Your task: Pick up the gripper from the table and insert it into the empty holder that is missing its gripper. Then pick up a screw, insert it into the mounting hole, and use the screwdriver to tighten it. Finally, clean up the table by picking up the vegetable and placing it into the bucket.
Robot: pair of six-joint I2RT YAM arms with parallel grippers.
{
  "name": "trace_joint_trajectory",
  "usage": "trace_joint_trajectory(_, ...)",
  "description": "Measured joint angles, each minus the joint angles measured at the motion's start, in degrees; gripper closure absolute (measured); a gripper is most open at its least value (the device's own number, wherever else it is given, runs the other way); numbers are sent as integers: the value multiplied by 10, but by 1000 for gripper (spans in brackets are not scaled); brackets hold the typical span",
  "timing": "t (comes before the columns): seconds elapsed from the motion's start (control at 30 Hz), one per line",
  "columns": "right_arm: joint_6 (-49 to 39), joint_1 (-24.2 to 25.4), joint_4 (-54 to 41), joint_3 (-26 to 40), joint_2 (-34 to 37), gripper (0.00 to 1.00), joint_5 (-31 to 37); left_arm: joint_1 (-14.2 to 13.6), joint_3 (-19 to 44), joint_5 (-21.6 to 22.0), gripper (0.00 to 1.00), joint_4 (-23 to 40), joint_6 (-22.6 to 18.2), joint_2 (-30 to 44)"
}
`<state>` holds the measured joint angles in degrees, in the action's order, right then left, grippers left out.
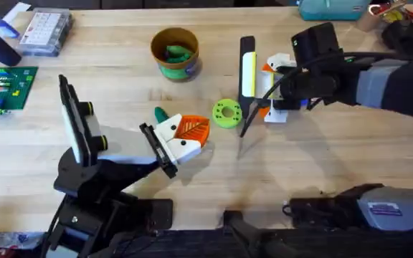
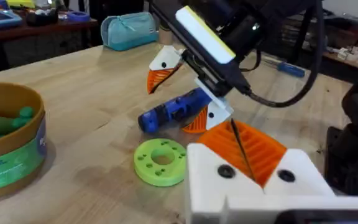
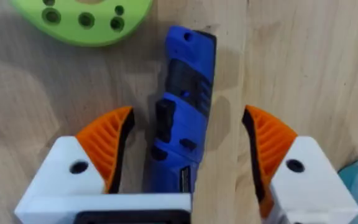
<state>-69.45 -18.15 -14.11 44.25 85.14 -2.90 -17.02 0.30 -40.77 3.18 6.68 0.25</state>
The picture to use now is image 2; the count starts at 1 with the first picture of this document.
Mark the white orange left gripper right finger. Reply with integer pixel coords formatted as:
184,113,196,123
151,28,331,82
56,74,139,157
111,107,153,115
232,119,336,197

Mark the white orange left gripper left finger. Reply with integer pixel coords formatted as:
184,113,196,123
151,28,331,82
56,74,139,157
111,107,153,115
186,119,265,224

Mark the blue electric screwdriver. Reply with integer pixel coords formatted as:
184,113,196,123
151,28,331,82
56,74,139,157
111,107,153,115
137,87,213,135

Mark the green disc with holes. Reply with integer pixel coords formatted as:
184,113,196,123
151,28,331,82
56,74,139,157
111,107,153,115
133,138,188,188

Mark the beige cardboard roll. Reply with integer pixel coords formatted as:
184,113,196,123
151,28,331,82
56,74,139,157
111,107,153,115
158,26,175,46

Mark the teal zip bag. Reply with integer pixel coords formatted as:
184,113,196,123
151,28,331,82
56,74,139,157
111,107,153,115
100,11,160,52

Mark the heap of white blocks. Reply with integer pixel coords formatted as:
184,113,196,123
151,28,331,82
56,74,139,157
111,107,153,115
336,45,358,67

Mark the dark wooden side table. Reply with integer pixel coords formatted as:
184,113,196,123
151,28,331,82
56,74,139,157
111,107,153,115
0,17,99,77

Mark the brown tub with green toys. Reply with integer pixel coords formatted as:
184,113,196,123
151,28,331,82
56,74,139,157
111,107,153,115
0,82,48,200

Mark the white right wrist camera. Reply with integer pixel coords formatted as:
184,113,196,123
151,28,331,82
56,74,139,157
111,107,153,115
175,5,237,65

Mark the black camera cable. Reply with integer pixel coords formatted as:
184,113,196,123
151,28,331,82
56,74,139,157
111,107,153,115
240,0,326,109

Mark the blue-handled hand screwdriver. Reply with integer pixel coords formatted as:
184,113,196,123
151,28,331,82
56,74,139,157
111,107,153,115
264,58,306,78

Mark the blue tape ring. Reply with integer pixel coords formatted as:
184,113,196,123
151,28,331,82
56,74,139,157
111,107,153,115
67,11,91,24

